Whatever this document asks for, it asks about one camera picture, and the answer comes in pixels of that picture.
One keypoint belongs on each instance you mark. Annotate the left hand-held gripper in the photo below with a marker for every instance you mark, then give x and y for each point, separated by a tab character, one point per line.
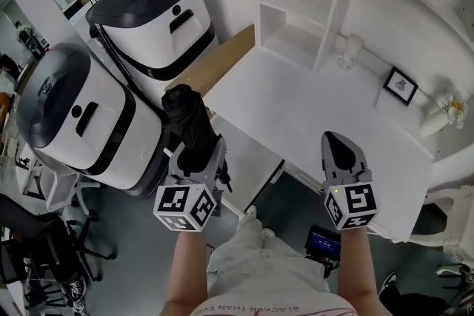
177	205

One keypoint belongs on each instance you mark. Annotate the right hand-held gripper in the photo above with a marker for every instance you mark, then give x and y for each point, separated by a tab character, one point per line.
355	201

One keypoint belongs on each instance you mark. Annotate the black umbrella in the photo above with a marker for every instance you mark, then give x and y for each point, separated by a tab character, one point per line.
189	118

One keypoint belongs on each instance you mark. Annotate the white drawer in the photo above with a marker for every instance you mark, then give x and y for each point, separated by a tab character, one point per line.
252	166

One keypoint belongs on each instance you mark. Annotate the person's right forearm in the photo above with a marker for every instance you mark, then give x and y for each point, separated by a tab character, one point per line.
357	266

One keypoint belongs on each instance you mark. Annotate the person's left forearm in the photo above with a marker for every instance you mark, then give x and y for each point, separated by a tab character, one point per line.
187	270

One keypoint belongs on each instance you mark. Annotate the white desk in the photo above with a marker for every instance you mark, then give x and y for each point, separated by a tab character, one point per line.
314	103

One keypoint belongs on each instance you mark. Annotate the person's white shoe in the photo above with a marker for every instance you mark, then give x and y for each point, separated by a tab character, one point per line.
250	212
267	233

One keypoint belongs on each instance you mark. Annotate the black screen device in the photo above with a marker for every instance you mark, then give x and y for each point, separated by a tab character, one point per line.
322	242

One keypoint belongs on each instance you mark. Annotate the white black wheeled machine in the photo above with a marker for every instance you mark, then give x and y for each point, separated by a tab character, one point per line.
155	37
103	129

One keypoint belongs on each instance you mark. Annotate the brown cardboard box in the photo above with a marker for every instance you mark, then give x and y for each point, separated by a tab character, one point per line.
222	59

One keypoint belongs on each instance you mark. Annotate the white bust figurine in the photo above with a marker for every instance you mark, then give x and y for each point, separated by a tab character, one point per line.
351	50

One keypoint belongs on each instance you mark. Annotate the person's light grey trousers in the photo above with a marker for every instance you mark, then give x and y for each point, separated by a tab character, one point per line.
266	262

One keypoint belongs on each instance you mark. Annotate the white ornate chair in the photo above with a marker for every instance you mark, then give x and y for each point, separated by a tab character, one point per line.
452	203

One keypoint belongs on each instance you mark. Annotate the white swivel chair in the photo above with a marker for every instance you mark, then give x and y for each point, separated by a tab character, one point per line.
63	185

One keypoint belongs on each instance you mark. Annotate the person's white printed shirt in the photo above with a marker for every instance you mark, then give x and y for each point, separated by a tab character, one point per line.
274	310

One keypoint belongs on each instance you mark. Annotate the white hutch shelf unit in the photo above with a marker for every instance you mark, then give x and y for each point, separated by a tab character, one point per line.
296	3

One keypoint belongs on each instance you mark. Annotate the black office chair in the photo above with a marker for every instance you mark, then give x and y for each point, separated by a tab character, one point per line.
40	233

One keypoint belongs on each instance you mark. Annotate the black picture frame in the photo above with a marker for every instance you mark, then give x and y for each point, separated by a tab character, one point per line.
400	85

